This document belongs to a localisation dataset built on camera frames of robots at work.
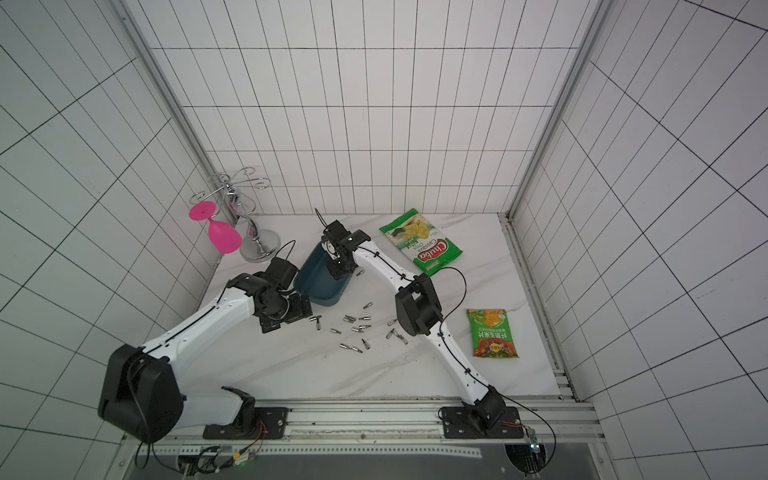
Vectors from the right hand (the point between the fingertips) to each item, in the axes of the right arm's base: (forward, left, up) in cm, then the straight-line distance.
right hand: (327, 274), depth 99 cm
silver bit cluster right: (-13, -15, -4) cm, 20 cm away
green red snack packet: (-17, -52, -2) cm, 55 cm away
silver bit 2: (-9, -15, -3) cm, 18 cm away
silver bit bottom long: (-23, -12, -3) cm, 26 cm away
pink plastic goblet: (+2, +30, +15) cm, 34 cm away
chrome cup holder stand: (+11, +29, 0) cm, 31 cm away
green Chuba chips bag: (+20, -30, -2) cm, 36 cm away
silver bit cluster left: (-14, -9, -3) cm, 17 cm away
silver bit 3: (-17, -23, -3) cm, 29 cm away
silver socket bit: (-15, +1, -2) cm, 15 cm away
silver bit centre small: (-18, -5, -3) cm, 19 cm away
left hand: (-20, +5, +5) cm, 21 cm away
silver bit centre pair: (-17, -13, -4) cm, 21 cm away
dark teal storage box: (0, +5, -5) cm, 7 cm away
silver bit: (+2, -11, -2) cm, 11 cm away
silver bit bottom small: (-22, -16, -3) cm, 28 cm away
